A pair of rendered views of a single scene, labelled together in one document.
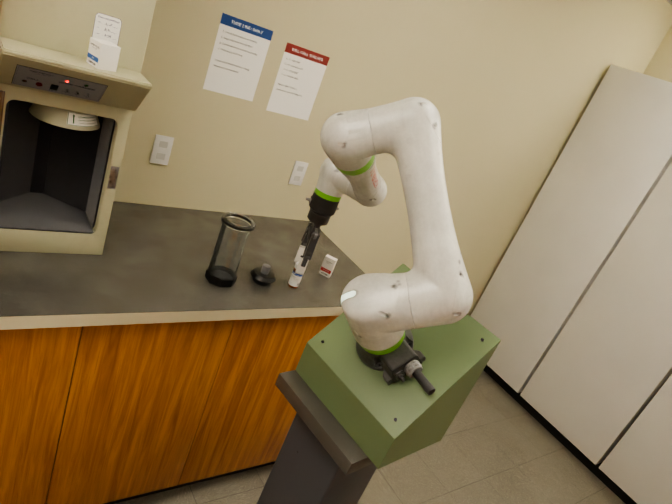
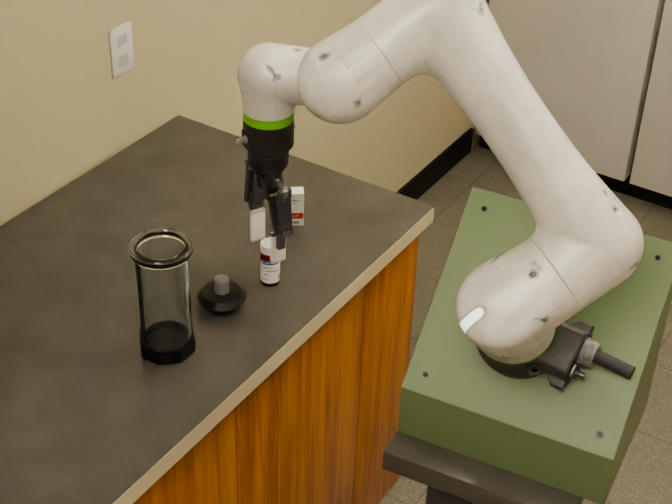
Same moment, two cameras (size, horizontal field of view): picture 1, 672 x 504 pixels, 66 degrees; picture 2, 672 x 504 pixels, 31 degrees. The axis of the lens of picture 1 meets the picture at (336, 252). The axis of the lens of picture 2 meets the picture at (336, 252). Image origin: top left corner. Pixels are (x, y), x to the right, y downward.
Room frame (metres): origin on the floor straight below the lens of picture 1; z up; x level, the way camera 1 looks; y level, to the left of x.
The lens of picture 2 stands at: (-0.23, 0.51, 2.36)
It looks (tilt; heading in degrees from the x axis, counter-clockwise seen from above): 35 degrees down; 344
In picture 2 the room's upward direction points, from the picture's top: 2 degrees clockwise
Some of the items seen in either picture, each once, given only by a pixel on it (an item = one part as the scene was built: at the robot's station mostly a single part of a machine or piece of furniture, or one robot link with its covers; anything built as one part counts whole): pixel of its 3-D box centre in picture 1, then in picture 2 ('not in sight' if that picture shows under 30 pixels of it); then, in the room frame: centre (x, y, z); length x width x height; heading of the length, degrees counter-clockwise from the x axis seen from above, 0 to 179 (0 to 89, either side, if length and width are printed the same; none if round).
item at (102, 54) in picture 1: (103, 54); not in sight; (1.24, 0.71, 1.54); 0.05 x 0.05 x 0.06; 61
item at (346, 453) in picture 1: (354, 407); (506, 433); (1.17, -0.21, 0.92); 0.32 x 0.32 x 0.04; 48
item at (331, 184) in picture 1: (336, 177); (273, 82); (1.65, 0.09, 1.37); 0.13 x 0.11 x 0.14; 73
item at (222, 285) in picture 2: (264, 273); (221, 292); (1.60, 0.20, 0.97); 0.09 x 0.09 x 0.07
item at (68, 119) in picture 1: (67, 108); not in sight; (1.34, 0.83, 1.34); 0.18 x 0.18 x 0.05
